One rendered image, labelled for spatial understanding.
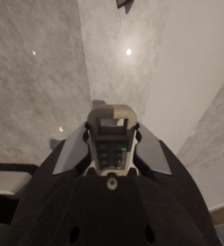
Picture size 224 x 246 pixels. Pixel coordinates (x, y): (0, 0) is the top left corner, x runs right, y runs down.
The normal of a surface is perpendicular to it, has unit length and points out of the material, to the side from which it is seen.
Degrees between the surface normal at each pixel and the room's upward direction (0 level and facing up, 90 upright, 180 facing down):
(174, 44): 3
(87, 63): 0
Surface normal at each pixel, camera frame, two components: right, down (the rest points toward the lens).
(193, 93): 0.24, 0.48
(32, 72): 0.00, 0.49
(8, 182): 0.04, -0.87
